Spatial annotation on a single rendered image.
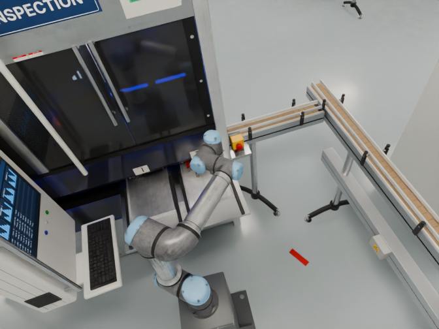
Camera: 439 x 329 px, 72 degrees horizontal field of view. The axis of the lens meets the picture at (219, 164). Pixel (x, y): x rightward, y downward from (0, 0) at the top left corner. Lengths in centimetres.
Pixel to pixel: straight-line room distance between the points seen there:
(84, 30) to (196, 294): 114
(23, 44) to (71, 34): 17
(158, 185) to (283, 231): 119
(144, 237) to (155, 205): 74
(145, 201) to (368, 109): 262
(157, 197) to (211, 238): 91
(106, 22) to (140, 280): 194
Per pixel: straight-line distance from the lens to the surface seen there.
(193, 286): 143
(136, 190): 192
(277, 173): 293
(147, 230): 110
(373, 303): 254
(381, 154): 193
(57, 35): 135
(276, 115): 209
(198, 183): 184
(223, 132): 173
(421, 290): 206
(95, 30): 132
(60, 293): 174
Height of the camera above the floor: 236
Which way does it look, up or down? 51 degrees down
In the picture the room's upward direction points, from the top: 11 degrees counter-clockwise
